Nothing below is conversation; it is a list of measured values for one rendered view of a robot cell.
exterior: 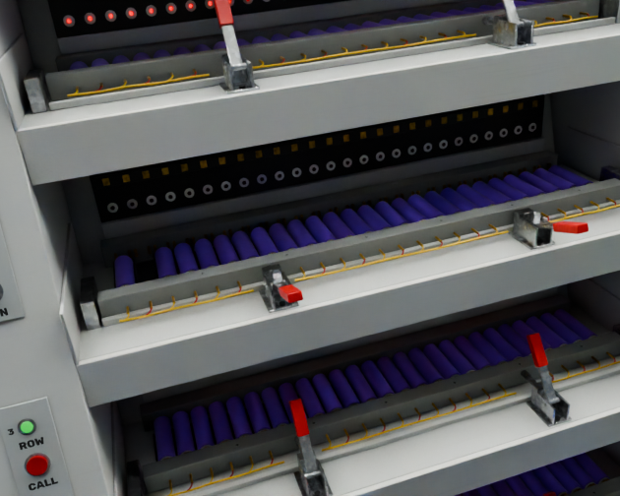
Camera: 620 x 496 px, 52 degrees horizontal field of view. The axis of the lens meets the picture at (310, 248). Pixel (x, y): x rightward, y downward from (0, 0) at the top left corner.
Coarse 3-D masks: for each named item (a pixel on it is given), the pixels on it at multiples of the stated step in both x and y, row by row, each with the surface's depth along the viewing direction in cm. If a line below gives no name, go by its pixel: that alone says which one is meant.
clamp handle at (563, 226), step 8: (536, 216) 62; (536, 224) 62; (544, 224) 60; (552, 224) 59; (560, 224) 58; (568, 224) 57; (576, 224) 56; (584, 224) 56; (568, 232) 57; (576, 232) 56
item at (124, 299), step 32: (576, 192) 67; (608, 192) 68; (416, 224) 64; (448, 224) 64; (480, 224) 65; (288, 256) 60; (320, 256) 61; (352, 256) 62; (384, 256) 61; (128, 288) 57; (160, 288) 57; (192, 288) 58; (224, 288) 59; (128, 320) 55
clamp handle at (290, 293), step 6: (276, 276) 56; (276, 282) 56; (282, 282) 56; (276, 288) 55; (282, 288) 52; (288, 288) 52; (294, 288) 51; (282, 294) 52; (288, 294) 50; (294, 294) 50; (300, 294) 50; (288, 300) 50; (294, 300) 50
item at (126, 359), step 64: (320, 192) 73; (448, 256) 62; (512, 256) 61; (576, 256) 63; (64, 320) 50; (192, 320) 56; (256, 320) 55; (320, 320) 57; (384, 320) 59; (128, 384) 54
